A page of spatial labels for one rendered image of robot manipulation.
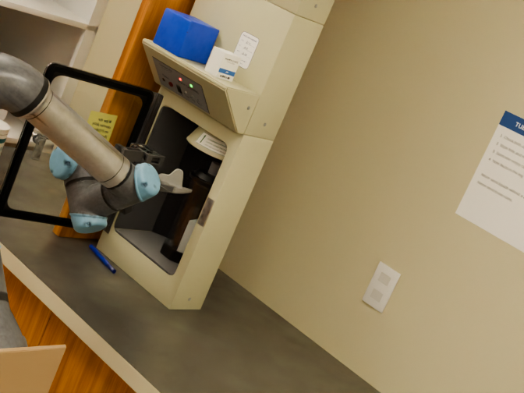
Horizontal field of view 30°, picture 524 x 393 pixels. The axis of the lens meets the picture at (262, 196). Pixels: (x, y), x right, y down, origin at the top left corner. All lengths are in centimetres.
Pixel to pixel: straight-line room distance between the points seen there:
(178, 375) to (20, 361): 62
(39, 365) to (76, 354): 66
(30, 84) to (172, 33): 56
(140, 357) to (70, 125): 52
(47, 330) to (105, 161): 50
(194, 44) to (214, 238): 47
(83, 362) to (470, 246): 95
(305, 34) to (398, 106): 39
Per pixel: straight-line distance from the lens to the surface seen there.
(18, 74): 188
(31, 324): 237
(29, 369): 158
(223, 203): 234
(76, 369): 225
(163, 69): 239
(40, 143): 238
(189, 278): 240
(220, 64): 225
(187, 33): 232
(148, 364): 210
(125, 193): 206
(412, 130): 252
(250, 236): 281
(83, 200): 213
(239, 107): 224
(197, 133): 242
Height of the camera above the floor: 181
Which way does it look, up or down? 13 degrees down
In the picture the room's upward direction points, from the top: 24 degrees clockwise
